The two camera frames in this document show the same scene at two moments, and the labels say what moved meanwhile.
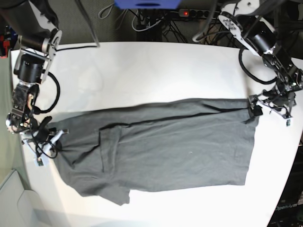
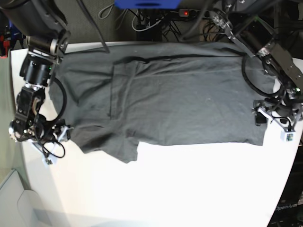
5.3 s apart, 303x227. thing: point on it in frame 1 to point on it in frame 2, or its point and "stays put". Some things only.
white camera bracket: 39,152 to 49,157
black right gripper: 283,99 to 286,111
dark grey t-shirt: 204,143 to 117,97
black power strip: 197,13 stays put
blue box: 145,4 stays put
